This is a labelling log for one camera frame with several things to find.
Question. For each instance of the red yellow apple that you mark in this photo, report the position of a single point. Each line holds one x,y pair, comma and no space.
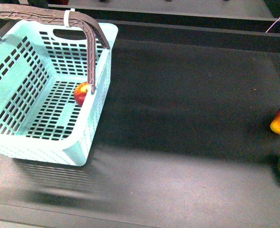
80,93

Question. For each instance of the brown basket handle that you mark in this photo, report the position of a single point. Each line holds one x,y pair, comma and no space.
87,24

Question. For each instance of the light blue plastic basket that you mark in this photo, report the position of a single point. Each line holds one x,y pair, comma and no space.
40,67

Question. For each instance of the black near display tray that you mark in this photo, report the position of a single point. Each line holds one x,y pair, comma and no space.
183,140

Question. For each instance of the black display tray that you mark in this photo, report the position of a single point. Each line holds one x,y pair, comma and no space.
227,9
183,140

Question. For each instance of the black far display tray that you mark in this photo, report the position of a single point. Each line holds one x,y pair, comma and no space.
227,9

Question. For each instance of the white zip tie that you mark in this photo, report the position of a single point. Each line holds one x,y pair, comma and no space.
66,17

